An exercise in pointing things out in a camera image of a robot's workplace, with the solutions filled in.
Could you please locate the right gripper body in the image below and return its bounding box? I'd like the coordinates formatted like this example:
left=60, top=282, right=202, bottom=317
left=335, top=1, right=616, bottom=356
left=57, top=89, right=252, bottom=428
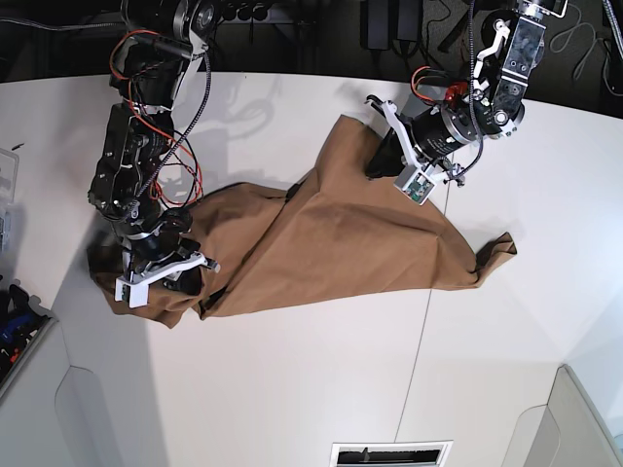
left=121, top=233, right=220, bottom=282

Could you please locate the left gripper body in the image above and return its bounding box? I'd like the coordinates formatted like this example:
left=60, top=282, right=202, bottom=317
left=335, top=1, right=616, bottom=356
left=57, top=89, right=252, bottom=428
left=366, top=94, right=485, bottom=186

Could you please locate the brown t-shirt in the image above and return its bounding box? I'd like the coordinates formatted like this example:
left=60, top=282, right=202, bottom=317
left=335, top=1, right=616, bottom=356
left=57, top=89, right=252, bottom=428
left=90, top=115, right=518, bottom=331

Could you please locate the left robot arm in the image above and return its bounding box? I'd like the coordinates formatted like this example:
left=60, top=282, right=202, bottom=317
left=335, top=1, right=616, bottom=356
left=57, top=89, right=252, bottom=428
left=364, top=1, right=568, bottom=188

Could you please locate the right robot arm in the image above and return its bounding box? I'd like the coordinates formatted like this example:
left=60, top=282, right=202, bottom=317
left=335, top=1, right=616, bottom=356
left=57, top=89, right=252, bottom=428
left=88, top=1, right=219, bottom=301

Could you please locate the grey tool bin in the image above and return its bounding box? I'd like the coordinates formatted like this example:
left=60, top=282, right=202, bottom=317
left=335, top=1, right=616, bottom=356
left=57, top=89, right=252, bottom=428
left=1, top=283, right=56, bottom=395

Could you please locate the clear plastic box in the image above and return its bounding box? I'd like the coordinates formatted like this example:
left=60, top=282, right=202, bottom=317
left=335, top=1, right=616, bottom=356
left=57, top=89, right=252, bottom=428
left=1, top=149, right=21, bottom=254

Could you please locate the white slotted vent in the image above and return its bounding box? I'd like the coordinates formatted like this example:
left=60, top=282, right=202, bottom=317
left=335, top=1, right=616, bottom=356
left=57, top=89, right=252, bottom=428
left=329, top=441, right=454, bottom=467

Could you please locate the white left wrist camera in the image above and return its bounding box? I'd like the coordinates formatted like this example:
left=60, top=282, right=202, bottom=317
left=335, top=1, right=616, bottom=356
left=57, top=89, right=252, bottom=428
left=394, top=165, right=436, bottom=205

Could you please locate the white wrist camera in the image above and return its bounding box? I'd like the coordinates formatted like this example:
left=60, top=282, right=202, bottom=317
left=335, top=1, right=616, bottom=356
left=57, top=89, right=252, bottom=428
left=394, top=165, right=436, bottom=205
left=114, top=277, right=149, bottom=308

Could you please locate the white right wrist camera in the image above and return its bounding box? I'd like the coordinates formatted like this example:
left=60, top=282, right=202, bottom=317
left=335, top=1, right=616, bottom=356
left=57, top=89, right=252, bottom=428
left=114, top=277, right=149, bottom=308

